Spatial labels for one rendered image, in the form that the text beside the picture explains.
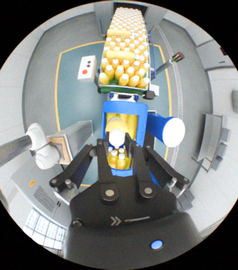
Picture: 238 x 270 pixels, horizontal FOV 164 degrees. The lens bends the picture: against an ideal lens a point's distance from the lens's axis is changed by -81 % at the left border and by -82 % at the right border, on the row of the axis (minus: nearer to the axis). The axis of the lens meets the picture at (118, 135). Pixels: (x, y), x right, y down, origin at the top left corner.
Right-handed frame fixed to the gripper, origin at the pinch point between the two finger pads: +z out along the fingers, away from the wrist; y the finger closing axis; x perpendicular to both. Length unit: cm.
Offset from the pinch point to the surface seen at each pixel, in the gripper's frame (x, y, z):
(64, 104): 18, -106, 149
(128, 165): -30.7, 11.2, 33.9
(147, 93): 22, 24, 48
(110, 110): 6.4, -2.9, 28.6
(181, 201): -266, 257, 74
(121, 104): 9.3, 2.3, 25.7
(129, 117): 2.7, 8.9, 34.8
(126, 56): 43, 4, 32
